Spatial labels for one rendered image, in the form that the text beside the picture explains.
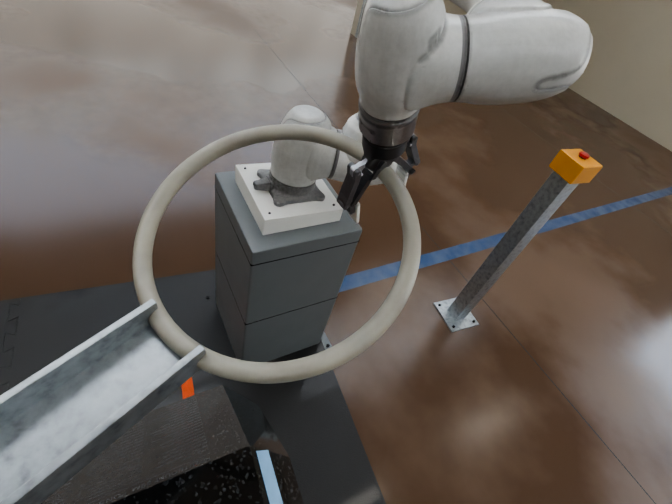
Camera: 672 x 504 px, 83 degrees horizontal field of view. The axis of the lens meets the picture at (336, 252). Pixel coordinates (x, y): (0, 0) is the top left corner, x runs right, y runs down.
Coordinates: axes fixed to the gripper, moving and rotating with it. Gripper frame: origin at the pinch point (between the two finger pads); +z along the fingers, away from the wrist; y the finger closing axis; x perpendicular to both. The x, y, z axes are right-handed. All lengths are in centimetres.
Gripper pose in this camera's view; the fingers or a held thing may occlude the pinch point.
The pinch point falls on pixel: (376, 199)
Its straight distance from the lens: 79.6
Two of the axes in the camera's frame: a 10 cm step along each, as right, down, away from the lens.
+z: 0.2, 4.3, 9.0
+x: 5.8, 7.3, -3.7
